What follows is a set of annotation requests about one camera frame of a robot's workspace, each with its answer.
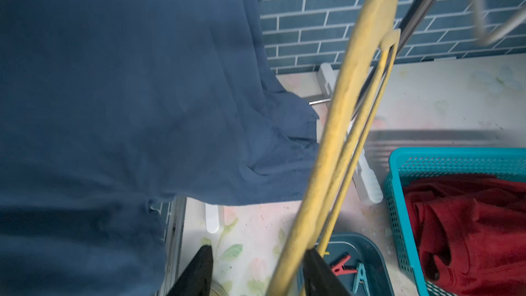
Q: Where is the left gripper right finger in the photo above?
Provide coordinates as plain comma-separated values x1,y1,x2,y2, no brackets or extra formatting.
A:
302,249,350,296

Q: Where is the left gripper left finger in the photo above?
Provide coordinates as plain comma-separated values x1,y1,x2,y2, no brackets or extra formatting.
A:
167,245,214,296

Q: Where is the red clothespin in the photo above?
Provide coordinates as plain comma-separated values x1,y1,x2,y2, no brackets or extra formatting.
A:
331,254,358,276

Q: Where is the red t-shirt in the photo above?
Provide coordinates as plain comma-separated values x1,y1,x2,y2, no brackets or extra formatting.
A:
404,174,525,295

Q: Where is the blue grey t-shirt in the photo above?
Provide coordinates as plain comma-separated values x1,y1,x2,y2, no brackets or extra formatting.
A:
1,0,319,295

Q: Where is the yellow plastic hanger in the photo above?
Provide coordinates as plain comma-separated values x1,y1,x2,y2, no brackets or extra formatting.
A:
267,0,401,295

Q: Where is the white wire hanger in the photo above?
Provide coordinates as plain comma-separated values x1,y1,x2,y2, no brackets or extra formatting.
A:
466,0,526,47

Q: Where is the dark teal tray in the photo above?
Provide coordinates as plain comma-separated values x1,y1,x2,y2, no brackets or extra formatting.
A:
297,233,394,295

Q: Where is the teal plastic basket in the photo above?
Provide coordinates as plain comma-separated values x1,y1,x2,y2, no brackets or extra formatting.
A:
385,147,525,295

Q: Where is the metal clothes rack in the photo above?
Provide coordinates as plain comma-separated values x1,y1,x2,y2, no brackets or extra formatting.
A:
204,0,459,234

